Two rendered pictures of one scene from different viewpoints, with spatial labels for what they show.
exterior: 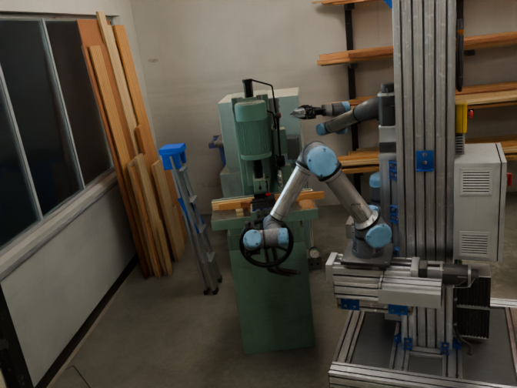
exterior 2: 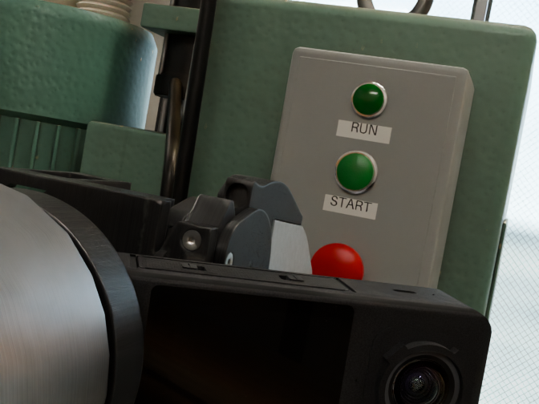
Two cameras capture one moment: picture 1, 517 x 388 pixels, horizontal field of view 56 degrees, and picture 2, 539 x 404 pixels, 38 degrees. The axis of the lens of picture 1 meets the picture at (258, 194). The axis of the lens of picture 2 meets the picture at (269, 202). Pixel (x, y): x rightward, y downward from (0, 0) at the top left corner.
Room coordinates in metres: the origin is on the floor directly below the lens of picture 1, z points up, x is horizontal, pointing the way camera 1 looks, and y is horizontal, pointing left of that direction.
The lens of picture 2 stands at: (3.10, -0.61, 1.41)
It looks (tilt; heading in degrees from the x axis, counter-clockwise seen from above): 3 degrees down; 107
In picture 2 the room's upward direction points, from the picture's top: 10 degrees clockwise
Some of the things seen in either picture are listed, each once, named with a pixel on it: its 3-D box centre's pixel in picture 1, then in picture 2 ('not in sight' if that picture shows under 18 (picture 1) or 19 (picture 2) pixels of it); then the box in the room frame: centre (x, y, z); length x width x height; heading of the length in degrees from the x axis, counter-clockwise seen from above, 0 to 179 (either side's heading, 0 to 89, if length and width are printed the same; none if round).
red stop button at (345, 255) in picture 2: not in sight; (336, 270); (3.02, -0.20, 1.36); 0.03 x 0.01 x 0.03; 179
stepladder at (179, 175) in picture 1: (191, 219); not in sight; (3.45, 0.52, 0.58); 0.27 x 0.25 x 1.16; 81
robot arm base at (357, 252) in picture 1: (367, 242); not in sight; (2.09, -0.48, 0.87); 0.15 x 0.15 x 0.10
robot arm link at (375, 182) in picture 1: (381, 185); not in sight; (2.55, -0.68, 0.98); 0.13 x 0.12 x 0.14; 121
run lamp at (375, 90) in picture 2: not in sight; (368, 99); (3.02, -0.19, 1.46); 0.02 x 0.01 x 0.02; 179
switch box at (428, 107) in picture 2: (274, 109); (362, 199); (3.02, -0.16, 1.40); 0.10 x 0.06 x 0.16; 179
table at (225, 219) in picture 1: (264, 216); not in sight; (2.59, -0.02, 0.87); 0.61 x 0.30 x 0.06; 89
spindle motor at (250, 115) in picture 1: (253, 130); (32, 190); (2.70, -0.01, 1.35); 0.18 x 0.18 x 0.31
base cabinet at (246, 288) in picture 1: (271, 277); not in sight; (2.82, -0.01, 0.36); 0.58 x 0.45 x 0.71; 179
